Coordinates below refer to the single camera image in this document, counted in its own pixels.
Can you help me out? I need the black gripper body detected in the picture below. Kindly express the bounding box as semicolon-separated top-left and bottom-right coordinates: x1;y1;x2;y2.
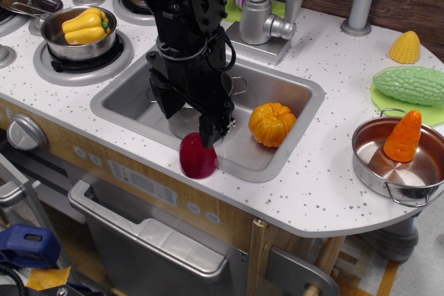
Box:
146;26;236;137

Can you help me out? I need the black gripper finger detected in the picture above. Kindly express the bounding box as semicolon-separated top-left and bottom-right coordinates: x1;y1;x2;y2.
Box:
199;113;222;148
150;76;185;119

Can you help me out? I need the red toy sweet potato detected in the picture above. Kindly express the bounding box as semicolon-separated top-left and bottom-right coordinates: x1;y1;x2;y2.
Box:
179;132;219;179

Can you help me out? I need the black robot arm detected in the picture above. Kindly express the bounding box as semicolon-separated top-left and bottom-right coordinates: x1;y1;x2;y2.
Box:
143;0;236;148

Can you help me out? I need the silver sink basin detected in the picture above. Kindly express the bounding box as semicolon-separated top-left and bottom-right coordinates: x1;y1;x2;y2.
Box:
91;56;324;182

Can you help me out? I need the silver pot on stove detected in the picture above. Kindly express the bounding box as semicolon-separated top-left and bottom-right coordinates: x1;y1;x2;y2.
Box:
40;6;117;61

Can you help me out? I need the silver pot lid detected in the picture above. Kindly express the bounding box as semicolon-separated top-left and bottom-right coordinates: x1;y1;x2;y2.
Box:
1;0;64;16

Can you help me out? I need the orange toy pumpkin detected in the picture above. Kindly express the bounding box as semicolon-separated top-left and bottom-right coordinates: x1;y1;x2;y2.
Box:
248;103;297;148

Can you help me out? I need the silver toy faucet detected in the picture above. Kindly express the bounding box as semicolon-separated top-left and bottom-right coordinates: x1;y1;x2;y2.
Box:
226;0;303;65

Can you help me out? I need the rear right stove burner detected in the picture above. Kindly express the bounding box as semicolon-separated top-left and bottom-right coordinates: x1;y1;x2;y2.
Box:
112;0;155;26

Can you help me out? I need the stove burner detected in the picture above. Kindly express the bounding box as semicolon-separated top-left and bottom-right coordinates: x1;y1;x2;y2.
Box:
112;0;155;26
33;31;133;87

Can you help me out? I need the yellow toy bell pepper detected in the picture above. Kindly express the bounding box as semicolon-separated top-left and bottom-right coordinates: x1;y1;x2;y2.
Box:
62;8;112;45

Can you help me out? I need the light green plate behind faucet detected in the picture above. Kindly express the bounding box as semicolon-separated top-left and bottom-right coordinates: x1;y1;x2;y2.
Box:
225;0;286;22

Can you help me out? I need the front stove burner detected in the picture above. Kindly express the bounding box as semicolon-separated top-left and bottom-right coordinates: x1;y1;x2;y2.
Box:
33;31;133;87

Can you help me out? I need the silver dishwasher door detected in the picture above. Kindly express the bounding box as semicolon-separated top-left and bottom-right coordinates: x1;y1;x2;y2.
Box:
68;180;248;295

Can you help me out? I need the silver oven knob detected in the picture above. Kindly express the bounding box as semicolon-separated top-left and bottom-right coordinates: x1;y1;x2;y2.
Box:
6;114;48;151

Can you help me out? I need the grey stove knob left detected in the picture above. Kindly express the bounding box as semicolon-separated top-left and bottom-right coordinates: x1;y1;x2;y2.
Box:
0;45;17;69

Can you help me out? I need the grey support pole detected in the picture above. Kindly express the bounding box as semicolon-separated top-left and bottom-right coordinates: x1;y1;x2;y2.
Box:
341;0;373;37

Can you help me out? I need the orange toy carrot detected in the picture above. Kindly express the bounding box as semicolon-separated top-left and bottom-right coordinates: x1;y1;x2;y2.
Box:
383;110;422;163

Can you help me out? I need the blue clamp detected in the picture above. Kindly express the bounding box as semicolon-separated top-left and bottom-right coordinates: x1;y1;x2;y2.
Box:
1;224;61;268

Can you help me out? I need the yellow toy corn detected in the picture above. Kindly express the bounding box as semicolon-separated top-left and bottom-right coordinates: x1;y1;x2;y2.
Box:
388;31;420;64

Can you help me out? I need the green toy bitter melon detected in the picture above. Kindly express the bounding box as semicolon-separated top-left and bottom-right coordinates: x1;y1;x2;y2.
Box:
373;66;443;106

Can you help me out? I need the light green plate right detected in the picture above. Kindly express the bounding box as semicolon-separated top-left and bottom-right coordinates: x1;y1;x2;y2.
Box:
370;84;444;125

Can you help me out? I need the silver pan with handles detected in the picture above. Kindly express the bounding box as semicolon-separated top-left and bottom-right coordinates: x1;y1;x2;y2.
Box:
352;109;443;208

